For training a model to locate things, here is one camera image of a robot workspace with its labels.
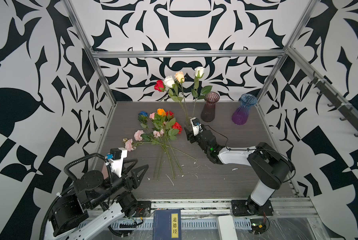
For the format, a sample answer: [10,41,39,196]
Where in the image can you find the white rose stem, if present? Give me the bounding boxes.
[163,75,190,127]
[191,67,212,117]

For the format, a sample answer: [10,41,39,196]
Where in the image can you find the peach rose stem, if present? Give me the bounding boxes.
[175,72,190,125]

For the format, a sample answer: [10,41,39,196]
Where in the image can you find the red rose stem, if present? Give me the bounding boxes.
[154,77,186,126]

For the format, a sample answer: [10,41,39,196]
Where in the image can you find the clear glass vase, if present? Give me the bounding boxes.
[185,122,196,144]

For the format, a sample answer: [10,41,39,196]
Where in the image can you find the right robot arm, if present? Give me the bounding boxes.
[185,128,296,216]

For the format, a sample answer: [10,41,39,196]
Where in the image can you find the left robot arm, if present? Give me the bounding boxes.
[39,159,149,240]

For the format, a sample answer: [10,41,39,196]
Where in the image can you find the dark purple glass vase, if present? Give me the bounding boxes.
[201,92,220,122]

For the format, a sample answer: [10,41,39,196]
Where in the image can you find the blue purple glass vase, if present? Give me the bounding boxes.
[232,94,258,125]

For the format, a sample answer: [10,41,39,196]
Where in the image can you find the bunch of artificial flowers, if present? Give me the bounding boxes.
[137,109,195,178]

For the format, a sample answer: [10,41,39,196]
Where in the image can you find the pink peony flower stem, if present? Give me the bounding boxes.
[122,130,155,152]

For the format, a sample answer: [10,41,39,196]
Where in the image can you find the blue book yellow label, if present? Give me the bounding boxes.
[152,209,182,240]

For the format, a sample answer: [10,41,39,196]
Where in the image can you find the white rectangular device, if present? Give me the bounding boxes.
[217,215,238,240]

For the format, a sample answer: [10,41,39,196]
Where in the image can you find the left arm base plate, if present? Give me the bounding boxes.
[122,201,152,218]

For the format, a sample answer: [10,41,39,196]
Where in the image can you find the black corrugated cable hose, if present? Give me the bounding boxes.
[39,152,143,240]

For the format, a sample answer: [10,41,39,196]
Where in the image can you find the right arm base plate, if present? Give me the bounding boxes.
[231,198,274,217]

